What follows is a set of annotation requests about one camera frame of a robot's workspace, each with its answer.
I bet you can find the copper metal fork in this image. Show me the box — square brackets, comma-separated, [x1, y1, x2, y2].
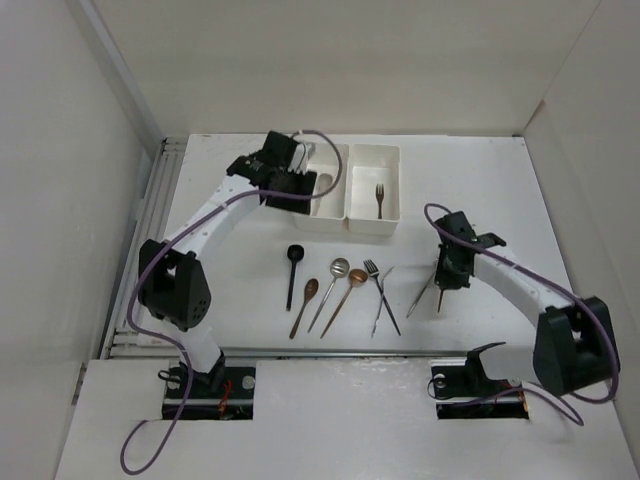
[437, 289, 444, 313]

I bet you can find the beige plastic spoon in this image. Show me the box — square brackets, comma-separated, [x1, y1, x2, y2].
[315, 173, 334, 200]

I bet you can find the black plastic ladle spoon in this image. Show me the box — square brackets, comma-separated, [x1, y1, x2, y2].
[286, 244, 305, 311]

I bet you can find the dark wooden fork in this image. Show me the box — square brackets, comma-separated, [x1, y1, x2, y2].
[375, 183, 385, 220]

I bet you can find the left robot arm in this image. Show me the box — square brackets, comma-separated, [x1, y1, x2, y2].
[134, 131, 317, 390]

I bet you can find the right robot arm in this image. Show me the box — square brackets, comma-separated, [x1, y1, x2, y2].
[428, 211, 620, 403]

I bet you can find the silver fork beside copper fork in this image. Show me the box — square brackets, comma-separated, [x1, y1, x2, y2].
[405, 271, 435, 319]

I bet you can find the left white plastic container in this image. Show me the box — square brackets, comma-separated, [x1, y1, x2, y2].
[293, 144, 349, 233]

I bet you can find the white plastic container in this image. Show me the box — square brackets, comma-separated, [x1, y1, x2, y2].
[346, 144, 401, 237]
[293, 144, 349, 233]

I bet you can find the silver metal fork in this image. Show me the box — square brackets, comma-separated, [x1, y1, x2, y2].
[371, 266, 395, 338]

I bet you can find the copper metal spoon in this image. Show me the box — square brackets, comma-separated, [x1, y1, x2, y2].
[320, 269, 369, 339]

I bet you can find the right white plastic container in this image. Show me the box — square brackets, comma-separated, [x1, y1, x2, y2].
[346, 144, 401, 237]

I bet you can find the silver slotted spoon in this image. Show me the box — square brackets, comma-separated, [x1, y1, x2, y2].
[307, 257, 350, 333]

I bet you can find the brown wooden spoon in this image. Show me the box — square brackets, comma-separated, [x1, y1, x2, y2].
[289, 278, 319, 340]

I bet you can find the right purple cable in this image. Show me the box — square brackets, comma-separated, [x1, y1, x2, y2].
[422, 202, 622, 427]

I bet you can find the purple cable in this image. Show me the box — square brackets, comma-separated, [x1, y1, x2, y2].
[119, 128, 351, 476]
[422, 202, 622, 427]

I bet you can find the black handled fork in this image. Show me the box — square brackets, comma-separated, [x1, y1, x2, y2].
[363, 259, 401, 335]

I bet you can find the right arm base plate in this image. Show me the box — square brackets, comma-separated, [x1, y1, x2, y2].
[428, 360, 529, 420]

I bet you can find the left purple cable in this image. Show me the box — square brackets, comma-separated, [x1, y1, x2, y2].
[119, 128, 351, 476]

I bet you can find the aluminium side rail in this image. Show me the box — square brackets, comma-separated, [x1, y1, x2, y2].
[95, 136, 187, 360]

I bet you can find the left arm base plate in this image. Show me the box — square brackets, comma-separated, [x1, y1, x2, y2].
[157, 362, 256, 421]

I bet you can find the aluminium front rail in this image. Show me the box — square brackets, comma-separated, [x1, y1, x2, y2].
[101, 344, 466, 360]

